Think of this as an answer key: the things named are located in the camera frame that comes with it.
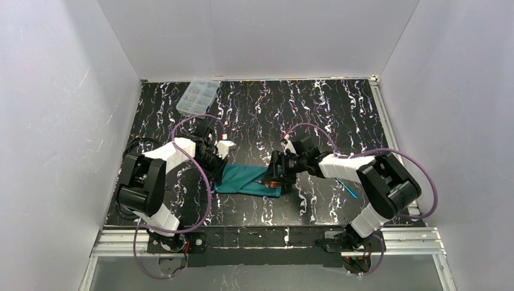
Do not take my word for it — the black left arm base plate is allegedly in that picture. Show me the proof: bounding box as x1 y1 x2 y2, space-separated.
146 230 207 254

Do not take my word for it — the aluminium right side rail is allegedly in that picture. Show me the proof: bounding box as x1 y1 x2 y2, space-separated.
369 75 421 221

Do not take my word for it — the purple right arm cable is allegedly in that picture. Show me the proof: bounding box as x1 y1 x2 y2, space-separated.
282 122 439 278

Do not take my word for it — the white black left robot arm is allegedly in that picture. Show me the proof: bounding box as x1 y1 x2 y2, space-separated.
115 122 235 237

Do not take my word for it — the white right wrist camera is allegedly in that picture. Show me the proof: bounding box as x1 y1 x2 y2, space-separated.
281 133 296 155

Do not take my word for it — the aluminium front frame rail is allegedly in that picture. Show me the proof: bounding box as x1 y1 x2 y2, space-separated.
92 227 446 256

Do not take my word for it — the clear plastic screw organizer box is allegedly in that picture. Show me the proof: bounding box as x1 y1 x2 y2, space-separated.
176 79 221 116

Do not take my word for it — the black coiled cable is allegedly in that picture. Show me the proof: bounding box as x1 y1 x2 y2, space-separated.
115 138 161 221

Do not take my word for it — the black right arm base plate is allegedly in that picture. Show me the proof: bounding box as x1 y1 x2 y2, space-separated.
314 229 384 256

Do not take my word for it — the teal cloth napkin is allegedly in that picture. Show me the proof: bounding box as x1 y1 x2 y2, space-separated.
215 164 281 198

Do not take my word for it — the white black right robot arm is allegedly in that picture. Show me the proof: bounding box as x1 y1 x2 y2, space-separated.
261 138 422 241

